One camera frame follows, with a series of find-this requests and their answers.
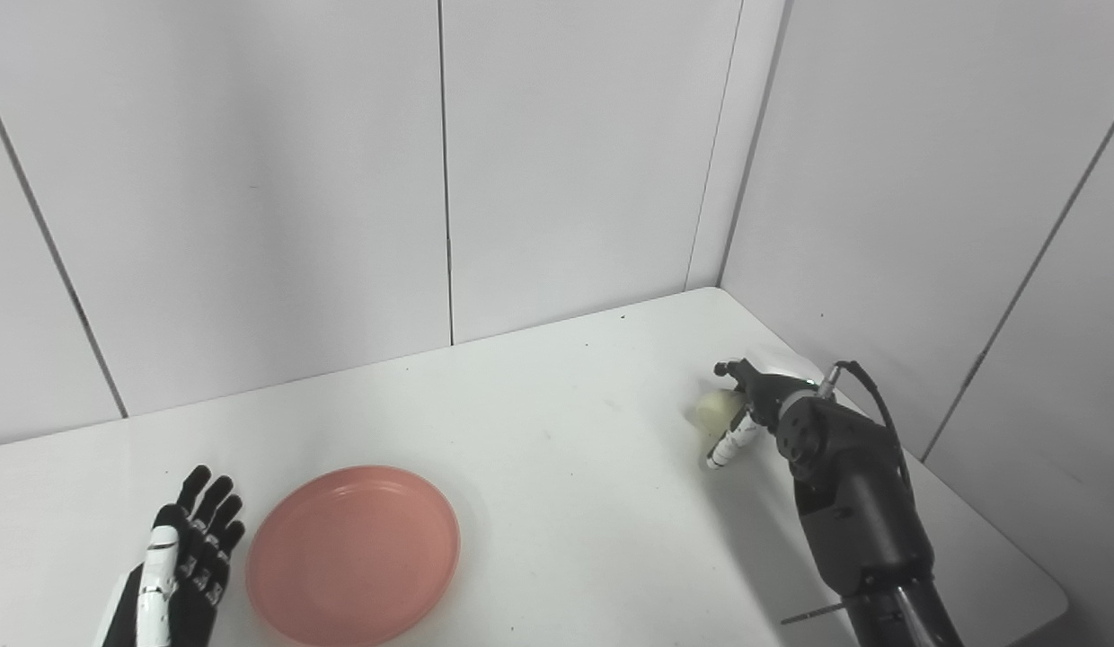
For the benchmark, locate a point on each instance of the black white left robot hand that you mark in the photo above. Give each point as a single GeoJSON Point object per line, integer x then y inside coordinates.
{"type": "Point", "coordinates": [175, 584]}

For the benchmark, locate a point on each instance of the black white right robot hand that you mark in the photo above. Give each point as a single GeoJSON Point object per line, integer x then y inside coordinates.
{"type": "Point", "coordinates": [768, 395]}

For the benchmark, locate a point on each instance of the white steamed bun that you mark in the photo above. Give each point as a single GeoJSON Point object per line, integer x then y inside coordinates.
{"type": "Point", "coordinates": [717, 409]}

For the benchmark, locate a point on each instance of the pink round plate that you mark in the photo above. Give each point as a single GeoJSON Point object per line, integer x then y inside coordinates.
{"type": "Point", "coordinates": [352, 557]}

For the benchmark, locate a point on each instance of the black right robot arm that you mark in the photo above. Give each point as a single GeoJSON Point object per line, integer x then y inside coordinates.
{"type": "Point", "coordinates": [853, 512]}

